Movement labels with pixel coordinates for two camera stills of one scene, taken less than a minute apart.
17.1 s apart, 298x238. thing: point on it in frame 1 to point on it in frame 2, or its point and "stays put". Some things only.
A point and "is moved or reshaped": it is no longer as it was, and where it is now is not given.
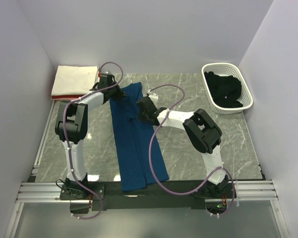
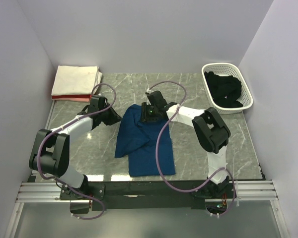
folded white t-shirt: x=73 y=80 stays put
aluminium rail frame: x=257 y=191 stays put
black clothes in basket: x=224 y=90 stays put
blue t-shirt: x=140 y=156 is moved or reshaped
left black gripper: x=120 y=93 to x=114 y=118
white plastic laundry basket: x=226 y=89 stays put
